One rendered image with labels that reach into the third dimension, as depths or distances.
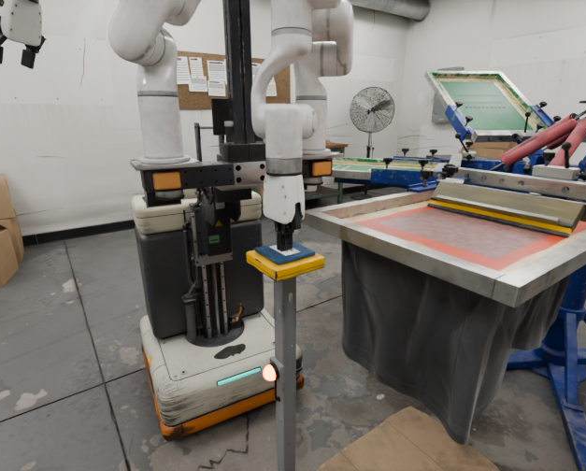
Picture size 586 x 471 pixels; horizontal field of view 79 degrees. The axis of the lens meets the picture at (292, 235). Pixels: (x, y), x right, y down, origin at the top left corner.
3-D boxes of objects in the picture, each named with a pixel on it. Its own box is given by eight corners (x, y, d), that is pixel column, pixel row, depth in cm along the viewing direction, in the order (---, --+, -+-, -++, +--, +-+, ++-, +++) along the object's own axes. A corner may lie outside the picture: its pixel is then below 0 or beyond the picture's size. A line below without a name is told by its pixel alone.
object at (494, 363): (469, 445, 82) (505, 278, 69) (455, 434, 85) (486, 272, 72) (553, 367, 107) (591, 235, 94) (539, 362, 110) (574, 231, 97)
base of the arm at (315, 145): (278, 150, 117) (278, 101, 112) (311, 149, 123) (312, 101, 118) (303, 155, 104) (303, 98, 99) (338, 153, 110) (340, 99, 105)
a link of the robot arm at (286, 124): (278, 104, 81) (319, 104, 80) (278, 151, 85) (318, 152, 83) (260, 101, 67) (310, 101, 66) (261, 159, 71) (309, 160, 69)
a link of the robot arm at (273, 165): (255, 156, 75) (256, 169, 76) (278, 160, 68) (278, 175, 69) (285, 154, 79) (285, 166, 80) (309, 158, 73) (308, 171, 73)
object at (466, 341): (464, 451, 81) (498, 281, 68) (333, 350, 116) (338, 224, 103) (471, 445, 83) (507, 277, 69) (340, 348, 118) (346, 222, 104)
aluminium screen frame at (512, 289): (514, 308, 58) (520, 287, 56) (300, 223, 103) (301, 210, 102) (648, 226, 101) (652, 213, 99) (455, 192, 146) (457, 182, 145)
